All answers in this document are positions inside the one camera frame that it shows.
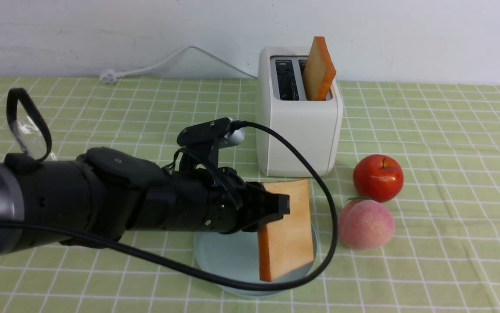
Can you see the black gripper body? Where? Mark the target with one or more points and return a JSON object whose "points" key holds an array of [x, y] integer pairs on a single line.
{"points": [[192, 201]]}

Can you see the red apple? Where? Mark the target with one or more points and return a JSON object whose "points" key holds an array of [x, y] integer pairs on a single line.
{"points": [[378, 177]]}

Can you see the light blue plate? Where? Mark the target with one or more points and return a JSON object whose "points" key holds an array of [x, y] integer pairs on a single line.
{"points": [[235, 256]]}

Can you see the pink peach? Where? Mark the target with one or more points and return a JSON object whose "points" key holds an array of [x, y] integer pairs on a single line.
{"points": [[365, 224]]}

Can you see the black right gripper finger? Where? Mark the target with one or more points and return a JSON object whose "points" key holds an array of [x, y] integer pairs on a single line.
{"points": [[271, 207]]}

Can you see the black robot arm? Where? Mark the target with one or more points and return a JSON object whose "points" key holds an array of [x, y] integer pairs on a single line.
{"points": [[106, 192]]}

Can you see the green checkered tablecloth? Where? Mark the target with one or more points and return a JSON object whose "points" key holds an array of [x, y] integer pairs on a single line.
{"points": [[443, 258]]}

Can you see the white two-slot toaster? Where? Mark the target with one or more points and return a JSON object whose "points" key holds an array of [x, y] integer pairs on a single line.
{"points": [[312, 127]]}

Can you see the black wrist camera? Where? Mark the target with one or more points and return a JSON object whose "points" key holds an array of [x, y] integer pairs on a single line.
{"points": [[203, 141]]}

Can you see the toast slice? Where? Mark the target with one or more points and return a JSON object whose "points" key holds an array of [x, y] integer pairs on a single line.
{"points": [[319, 71], [287, 245]]}

